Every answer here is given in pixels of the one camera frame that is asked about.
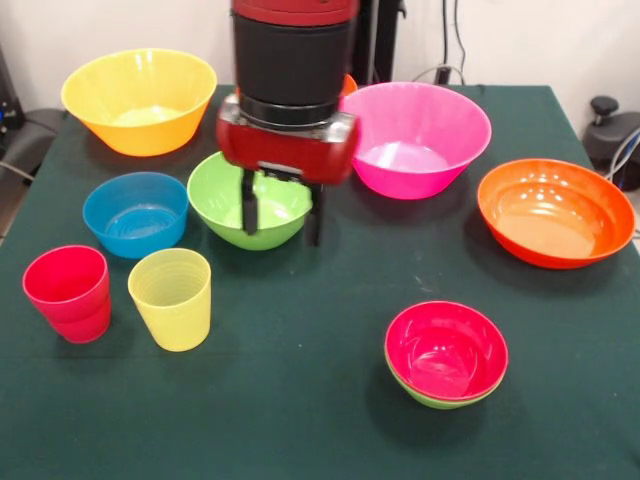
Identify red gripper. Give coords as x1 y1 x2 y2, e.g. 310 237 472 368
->
215 92 361 247

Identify large green bowl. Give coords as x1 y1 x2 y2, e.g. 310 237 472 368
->
186 149 315 251

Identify blue bowl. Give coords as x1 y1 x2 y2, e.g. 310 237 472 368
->
82 171 190 260

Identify small red bowl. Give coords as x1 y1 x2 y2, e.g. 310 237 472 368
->
383 300 510 403

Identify small green bowl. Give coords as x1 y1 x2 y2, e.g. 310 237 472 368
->
384 349 506 411

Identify large pink bowl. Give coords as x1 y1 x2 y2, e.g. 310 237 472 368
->
339 82 494 201

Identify yellow cup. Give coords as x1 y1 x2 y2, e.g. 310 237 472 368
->
127 248 213 353

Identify large yellow-orange bowl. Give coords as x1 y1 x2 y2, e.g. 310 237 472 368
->
60 47 218 158

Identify dark green tablecloth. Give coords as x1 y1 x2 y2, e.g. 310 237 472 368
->
0 84 640 480

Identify red cup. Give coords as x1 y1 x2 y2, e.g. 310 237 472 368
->
22 244 111 326
45 295 113 345

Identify dark grey seat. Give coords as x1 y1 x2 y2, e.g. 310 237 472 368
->
0 107 69 184

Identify black equipment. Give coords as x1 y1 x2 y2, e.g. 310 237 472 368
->
0 44 26 131

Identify black round base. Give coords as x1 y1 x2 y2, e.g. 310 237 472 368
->
582 112 640 174

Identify black knob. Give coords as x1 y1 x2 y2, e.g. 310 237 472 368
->
589 96 620 132

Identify black hanging cable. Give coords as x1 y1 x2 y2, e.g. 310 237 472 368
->
439 0 470 71

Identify light cables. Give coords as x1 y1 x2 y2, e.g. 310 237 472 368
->
603 127 640 189

